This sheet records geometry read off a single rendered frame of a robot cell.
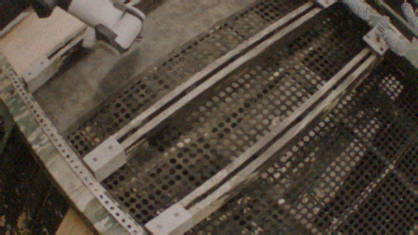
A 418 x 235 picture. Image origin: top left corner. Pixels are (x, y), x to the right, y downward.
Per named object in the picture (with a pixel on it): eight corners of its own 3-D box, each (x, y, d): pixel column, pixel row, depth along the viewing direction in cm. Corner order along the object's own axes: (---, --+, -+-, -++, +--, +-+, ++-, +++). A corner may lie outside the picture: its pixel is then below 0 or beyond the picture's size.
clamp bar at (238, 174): (142, 230, 194) (132, 191, 174) (382, 34, 241) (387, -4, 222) (165, 252, 190) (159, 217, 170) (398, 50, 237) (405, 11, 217)
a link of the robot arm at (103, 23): (147, 10, 180) (89, -21, 179) (118, 50, 178) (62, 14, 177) (145, 20, 191) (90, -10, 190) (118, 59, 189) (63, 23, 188)
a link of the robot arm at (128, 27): (123, 26, 203) (153, 29, 188) (104, 54, 202) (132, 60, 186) (102, 8, 197) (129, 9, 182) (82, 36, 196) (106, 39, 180)
